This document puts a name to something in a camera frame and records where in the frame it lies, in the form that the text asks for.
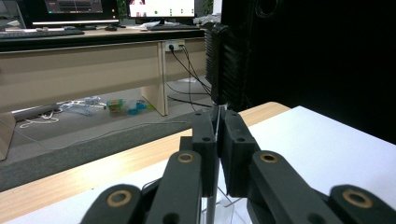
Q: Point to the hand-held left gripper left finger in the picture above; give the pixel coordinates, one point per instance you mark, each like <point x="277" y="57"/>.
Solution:
<point x="205" y="149"/>

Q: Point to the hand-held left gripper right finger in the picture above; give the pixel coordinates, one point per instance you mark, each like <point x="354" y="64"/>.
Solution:
<point x="236" y="149"/>

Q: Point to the white power socket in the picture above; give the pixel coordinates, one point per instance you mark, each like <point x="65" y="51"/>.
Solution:
<point x="175" y="45"/>

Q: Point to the short black keyboard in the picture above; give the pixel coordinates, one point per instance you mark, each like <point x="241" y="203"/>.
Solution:
<point x="172" y="27"/>

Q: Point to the white table mat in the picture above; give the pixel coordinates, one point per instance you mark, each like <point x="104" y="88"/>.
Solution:
<point x="311" y="149"/>

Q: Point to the bright screen monitor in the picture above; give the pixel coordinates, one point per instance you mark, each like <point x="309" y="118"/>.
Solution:
<point x="162" y="7"/>

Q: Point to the white papers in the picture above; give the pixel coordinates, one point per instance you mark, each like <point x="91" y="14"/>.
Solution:
<point x="146" y="25"/>

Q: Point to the black curtain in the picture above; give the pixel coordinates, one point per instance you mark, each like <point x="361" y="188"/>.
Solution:
<point x="311" y="56"/>

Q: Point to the colourful plastic bag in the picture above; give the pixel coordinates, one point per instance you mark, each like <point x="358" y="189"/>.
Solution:
<point x="116" y="105"/>

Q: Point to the black computer mouse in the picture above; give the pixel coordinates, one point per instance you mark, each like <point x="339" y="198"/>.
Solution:
<point x="110" y="28"/>

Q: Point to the light wooden desk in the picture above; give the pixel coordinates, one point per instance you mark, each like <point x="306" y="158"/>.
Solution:
<point x="77" y="71"/>

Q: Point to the dark screen monitor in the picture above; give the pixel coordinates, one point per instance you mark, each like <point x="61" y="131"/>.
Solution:
<point x="71" y="11"/>

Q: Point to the grey floor tube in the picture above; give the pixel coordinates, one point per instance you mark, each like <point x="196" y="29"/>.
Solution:
<point x="34" y="112"/>

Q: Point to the long black keyboard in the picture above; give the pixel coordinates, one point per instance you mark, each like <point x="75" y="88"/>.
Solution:
<point x="40" y="33"/>

